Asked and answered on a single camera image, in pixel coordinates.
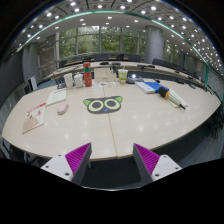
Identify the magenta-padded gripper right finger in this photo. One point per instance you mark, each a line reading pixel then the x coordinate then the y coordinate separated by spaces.
pixel 163 165

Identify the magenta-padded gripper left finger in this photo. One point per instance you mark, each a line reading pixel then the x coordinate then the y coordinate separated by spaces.
pixel 60 165

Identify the pink computer mouse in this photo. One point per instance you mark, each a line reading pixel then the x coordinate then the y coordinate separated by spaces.
pixel 62 108

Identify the cat-face mouse pad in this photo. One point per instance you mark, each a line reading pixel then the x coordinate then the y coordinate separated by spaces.
pixel 102 105

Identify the red and white magazine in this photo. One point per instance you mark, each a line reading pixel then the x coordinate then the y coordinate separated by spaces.
pixel 34 117

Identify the cream paper booklet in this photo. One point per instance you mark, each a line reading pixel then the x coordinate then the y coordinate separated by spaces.
pixel 56 96

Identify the blue and white folder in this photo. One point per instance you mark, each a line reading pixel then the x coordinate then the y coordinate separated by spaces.
pixel 150 87

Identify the black gooseneck microphone unit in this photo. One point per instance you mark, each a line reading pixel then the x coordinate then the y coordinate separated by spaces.
pixel 60 83

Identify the white paper cup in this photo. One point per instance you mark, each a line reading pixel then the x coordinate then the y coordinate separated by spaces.
pixel 68 81

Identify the white lidded mug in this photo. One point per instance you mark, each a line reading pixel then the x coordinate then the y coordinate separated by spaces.
pixel 78 81

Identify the grey desk microphone unit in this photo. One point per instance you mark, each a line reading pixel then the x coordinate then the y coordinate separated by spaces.
pixel 134 80

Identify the red bottle with green band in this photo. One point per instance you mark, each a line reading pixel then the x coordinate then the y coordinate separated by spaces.
pixel 87 76

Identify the colourful sticker sheet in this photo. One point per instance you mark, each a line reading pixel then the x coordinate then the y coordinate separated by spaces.
pixel 106 84

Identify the long curved conference desk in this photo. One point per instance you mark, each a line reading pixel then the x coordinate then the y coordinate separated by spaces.
pixel 166 71

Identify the green printed paper cup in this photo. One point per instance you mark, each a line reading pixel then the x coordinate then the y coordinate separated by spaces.
pixel 123 76

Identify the beige cardboard box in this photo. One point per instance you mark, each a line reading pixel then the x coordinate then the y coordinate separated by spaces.
pixel 104 75

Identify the group of dark office chairs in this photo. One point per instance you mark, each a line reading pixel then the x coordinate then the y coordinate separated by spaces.
pixel 157 62

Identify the group of ceiling lights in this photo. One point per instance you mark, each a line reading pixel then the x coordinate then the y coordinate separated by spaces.
pixel 100 6

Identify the white board leaning at wall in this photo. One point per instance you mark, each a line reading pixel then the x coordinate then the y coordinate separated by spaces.
pixel 33 84

